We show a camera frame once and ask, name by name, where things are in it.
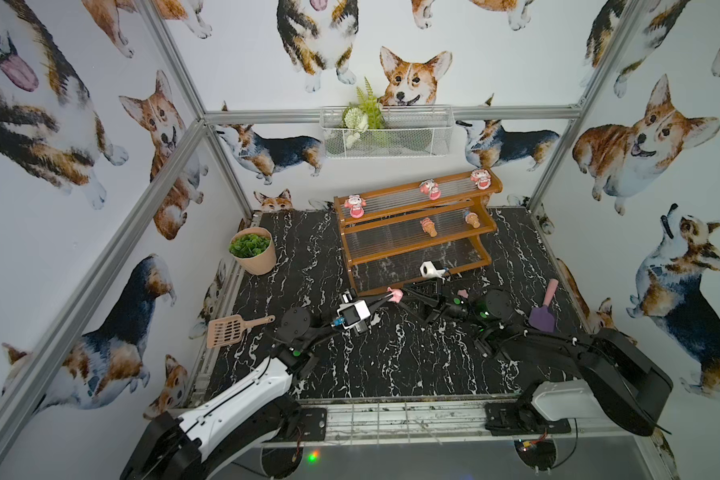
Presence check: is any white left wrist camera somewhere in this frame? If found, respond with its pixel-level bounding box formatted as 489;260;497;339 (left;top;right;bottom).
332;290;371;334

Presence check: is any orange wooden two-tier shelf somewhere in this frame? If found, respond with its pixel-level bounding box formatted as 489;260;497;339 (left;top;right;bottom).
334;169;503;294

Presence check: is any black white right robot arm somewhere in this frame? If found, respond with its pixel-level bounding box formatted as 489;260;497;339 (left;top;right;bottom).
401;279;673;437

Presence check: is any pink hooded bunny doll figure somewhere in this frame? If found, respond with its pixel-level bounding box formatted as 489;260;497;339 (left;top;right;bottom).
343;194;367;219

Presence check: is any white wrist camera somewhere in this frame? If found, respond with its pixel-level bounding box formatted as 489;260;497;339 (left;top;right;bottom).
420;261;450;279
332;290;371;334

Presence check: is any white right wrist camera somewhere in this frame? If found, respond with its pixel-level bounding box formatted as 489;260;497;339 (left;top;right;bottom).
420;261;450;279

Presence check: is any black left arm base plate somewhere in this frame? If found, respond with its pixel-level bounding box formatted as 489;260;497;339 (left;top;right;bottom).
285;407;328;442

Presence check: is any white wire wall basket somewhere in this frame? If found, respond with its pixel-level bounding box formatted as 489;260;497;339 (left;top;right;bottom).
319;105;455;159

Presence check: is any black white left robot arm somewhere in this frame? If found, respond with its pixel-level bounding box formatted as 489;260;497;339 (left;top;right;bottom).
120;289;403;479

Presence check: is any pink ice cream cone toy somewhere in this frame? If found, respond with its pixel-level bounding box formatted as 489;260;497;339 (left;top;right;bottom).
420;217;438;238

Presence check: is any purple spatula with pink handle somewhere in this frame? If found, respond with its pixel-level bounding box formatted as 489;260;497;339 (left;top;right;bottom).
528;279;559;333

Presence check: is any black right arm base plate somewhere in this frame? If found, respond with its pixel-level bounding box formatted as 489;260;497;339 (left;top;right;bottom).
484;402;572;436

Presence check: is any blue pink ice cream toy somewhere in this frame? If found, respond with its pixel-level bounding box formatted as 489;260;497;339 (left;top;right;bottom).
464;210;481;229

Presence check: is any pink white bunny doll figure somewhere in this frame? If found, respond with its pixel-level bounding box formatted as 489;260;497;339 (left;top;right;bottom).
470;169;492;191

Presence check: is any artificial fern with white flowers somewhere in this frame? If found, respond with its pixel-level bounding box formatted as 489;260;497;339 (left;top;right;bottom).
341;78;386;149

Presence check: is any beige slotted scoop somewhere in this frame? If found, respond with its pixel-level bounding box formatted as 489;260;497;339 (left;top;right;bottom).
206;315;275;349

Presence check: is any pink pot with green succulent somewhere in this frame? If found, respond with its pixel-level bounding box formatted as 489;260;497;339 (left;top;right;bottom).
228;227;276;275

